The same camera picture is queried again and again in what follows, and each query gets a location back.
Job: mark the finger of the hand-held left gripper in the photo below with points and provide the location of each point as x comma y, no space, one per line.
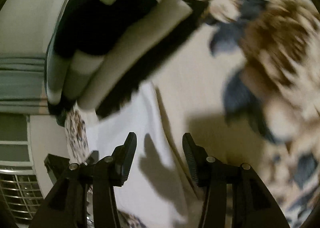
93,156
57,166

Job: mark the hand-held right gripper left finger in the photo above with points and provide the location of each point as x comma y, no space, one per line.
127,158

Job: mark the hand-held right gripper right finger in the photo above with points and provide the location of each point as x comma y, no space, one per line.
191,158

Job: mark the white t-shirt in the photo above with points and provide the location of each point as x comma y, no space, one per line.
120,123

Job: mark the white radiator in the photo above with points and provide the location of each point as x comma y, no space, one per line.
20,193

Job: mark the window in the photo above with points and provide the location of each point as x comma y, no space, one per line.
15,130

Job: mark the bed with floral sheet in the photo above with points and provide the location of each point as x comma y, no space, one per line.
195,88

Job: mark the pale green curtain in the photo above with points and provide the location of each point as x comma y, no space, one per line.
22,80

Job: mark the white folded garment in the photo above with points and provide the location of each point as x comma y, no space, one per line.
140,43

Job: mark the black striped folded garment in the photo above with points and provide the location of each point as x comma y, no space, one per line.
100,23

